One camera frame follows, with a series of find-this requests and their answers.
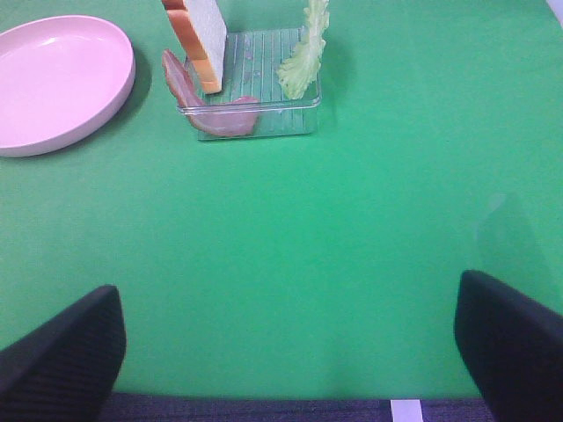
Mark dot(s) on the green lettuce leaf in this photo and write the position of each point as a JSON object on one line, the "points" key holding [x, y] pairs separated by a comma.
{"points": [[297, 72]]}

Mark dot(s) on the clear right plastic tray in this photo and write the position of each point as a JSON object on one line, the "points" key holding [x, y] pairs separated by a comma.
{"points": [[250, 84]]}

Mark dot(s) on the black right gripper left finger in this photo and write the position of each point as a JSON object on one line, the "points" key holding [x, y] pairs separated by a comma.
{"points": [[66, 368]]}

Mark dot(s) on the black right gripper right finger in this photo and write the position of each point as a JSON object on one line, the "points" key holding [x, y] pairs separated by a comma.
{"points": [[511, 346]]}

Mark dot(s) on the pink round plate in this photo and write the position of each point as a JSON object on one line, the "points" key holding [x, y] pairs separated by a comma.
{"points": [[62, 78]]}

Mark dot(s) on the tray bacon strip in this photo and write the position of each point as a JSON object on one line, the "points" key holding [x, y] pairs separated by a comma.
{"points": [[182, 87]]}

